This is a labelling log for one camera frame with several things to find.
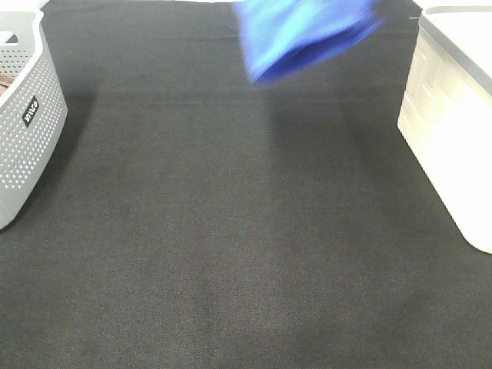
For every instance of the blue towel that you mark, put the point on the blue towel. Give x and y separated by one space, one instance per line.
279 38

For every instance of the black table cloth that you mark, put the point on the black table cloth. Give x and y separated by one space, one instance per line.
187 219

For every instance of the white plastic basket grey rim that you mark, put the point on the white plastic basket grey rim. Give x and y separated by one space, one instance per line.
445 114

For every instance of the grey perforated basket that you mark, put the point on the grey perforated basket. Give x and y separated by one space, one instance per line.
33 109

